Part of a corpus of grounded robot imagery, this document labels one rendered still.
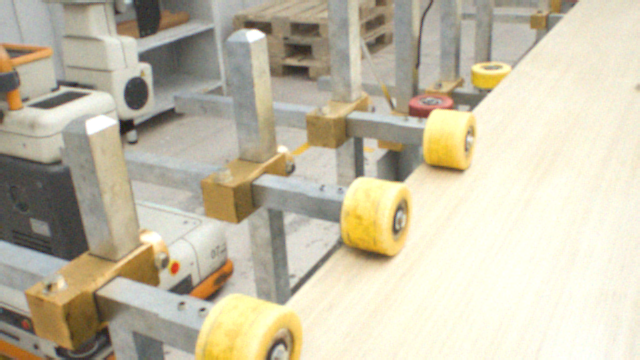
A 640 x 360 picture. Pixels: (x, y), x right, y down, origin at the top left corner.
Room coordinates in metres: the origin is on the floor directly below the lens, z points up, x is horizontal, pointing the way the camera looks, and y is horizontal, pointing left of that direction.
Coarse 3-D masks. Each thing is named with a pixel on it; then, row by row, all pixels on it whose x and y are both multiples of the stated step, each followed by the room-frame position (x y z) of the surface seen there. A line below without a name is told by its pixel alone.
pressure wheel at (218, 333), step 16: (224, 304) 0.44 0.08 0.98; (240, 304) 0.44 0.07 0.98; (256, 304) 0.44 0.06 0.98; (272, 304) 0.44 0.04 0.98; (208, 320) 0.42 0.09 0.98; (224, 320) 0.42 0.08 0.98; (240, 320) 0.42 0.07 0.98; (256, 320) 0.41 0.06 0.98; (272, 320) 0.41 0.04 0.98; (288, 320) 0.43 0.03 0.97; (208, 336) 0.41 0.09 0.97; (224, 336) 0.41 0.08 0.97; (240, 336) 0.40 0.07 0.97; (256, 336) 0.40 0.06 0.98; (272, 336) 0.41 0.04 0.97; (288, 336) 0.43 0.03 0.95; (208, 352) 0.41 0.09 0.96; (224, 352) 0.40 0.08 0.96; (240, 352) 0.40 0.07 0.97; (256, 352) 0.39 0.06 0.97; (272, 352) 0.41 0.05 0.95; (288, 352) 0.43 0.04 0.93
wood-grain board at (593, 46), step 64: (576, 64) 1.33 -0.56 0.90; (512, 128) 0.99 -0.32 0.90; (576, 128) 0.97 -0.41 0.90; (448, 192) 0.77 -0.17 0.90; (512, 192) 0.76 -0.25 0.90; (576, 192) 0.75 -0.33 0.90; (384, 256) 0.62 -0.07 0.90; (448, 256) 0.61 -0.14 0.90; (512, 256) 0.60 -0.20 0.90; (576, 256) 0.60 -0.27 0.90; (320, 320) 0.51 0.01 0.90; (384, 320) 0.51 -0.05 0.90; (448, 320) 0.50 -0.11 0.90; (512, 320) 0.49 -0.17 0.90; (576, 320) 0.49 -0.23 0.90
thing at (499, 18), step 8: (464, 16) 2.37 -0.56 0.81; (472, 16) 2.35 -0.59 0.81; (496, 16) 2.31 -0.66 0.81; (504, 16) 2.29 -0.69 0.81; (512, 16) 2.28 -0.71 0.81; (520, 16) 2.26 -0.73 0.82; (528, 16) 2.25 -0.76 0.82; (552, 16) 2.21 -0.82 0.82; (560, 16) 2.20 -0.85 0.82; (552, 24) 2.21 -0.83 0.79
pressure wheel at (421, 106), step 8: (424, 96) 1.17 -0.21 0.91; (432, 96) 1.16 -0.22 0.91; (440, 96) 1.16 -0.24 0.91; (416, 104) 1.12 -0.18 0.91; (424, 104) 1.13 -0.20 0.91; (432, 104) 1.12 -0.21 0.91; (440, 104) 1.11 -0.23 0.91; (448, 104) 1.11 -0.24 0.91; (416, 112) 1.11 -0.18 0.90; (424, 112) 1.10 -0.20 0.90
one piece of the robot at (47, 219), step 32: (0, 64) 1.55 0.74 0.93; (64, 96) 1.68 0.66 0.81; (96, 96) 1.65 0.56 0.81; (0, 128) 1.56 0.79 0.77; (32, 128) 1.49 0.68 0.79; (0, 160) 1.59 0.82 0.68; (32, 160) 1.53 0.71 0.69; (0, 192) 1.61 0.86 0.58; (32, 192) 1.53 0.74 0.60; (64, 192) 1.50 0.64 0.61; (0, 224) 1.63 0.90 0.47; (32, 224) 1.55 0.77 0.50; (64, 224) 1.49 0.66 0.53; (64, 256) 1.50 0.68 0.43
